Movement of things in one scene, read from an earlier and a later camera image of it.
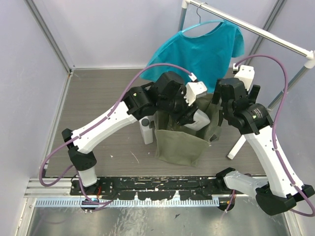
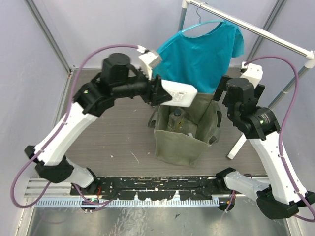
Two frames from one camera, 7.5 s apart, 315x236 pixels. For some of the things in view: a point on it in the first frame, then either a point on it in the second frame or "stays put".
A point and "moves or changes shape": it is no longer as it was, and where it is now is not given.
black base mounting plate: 152,188 stays put
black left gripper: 183,118 → 152,91
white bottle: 147,132 moves or changes shape
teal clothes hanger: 204,22 stays put
